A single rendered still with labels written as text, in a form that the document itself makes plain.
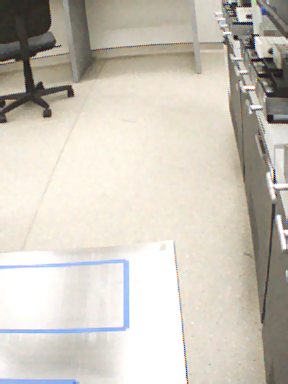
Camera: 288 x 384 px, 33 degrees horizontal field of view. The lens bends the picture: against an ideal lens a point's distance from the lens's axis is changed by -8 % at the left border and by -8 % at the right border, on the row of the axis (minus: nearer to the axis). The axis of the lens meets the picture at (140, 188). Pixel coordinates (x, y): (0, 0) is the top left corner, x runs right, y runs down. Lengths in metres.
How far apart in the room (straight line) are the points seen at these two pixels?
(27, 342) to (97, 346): 0.09
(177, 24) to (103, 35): 0.67
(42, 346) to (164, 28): 4.01
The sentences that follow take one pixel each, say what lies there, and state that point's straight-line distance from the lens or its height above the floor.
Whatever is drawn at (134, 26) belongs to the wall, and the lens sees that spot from 4.49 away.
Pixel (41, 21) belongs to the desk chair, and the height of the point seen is 0.69.
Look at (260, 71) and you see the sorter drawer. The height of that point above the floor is 0.82.
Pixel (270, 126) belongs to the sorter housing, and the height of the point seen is 0.73.
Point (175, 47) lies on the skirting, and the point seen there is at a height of 0.06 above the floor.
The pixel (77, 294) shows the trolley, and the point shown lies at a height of 0.82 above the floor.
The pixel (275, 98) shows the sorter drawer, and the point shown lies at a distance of 1.30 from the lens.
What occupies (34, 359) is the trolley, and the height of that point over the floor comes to 0.82.
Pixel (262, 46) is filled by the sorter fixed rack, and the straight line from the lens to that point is 1.59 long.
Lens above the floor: 1.28
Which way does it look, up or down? 31 degrees down
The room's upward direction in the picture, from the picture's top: 7 degrees counter-clockwise
